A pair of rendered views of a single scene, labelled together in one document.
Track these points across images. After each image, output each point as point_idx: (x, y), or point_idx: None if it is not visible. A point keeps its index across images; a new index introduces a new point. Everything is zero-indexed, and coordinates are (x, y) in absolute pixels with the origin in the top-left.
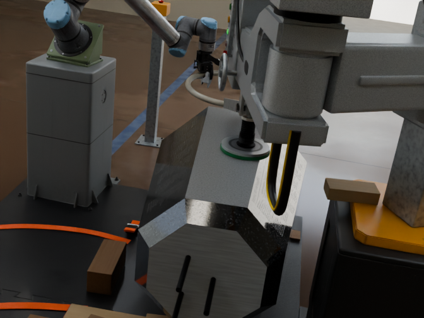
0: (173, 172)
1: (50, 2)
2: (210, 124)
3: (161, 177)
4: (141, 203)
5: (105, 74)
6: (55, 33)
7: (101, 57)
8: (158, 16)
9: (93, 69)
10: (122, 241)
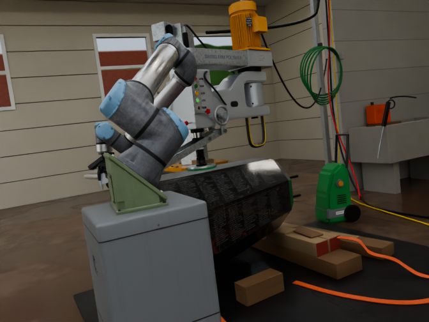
0: (241, 178)
1: (172, 111)
2: (182, 176)
3: (242, 187)
4: None
5: None
6: (174, 154)
7: (93, 208)
8: None
9: None
10: (237, 282)
